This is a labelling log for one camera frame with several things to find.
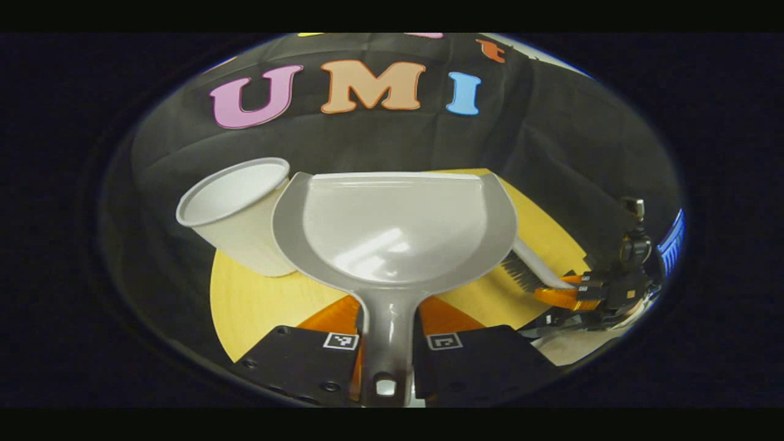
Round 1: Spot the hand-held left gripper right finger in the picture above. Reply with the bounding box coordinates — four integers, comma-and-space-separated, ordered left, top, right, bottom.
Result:
412, 296, 563, 406

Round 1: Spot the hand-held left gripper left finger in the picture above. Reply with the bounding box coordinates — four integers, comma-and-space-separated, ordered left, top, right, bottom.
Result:
235, 294, 365, 406

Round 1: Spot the small grey broom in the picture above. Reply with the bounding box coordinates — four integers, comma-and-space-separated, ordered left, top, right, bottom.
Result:
499, 236, 576, 293

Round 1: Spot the grey dustpan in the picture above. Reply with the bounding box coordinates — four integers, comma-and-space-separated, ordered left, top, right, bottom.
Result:
271, 171, 519, 408

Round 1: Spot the white paper cup garbage bin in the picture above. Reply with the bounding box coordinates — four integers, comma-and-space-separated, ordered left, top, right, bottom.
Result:
176, 157, 299, 278

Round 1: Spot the wooden desktop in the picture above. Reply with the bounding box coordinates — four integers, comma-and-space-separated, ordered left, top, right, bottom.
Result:
209, 168, 592, 363

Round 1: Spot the blue striped object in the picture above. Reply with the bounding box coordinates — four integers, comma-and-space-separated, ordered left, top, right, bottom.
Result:
657, 208, 685, 277

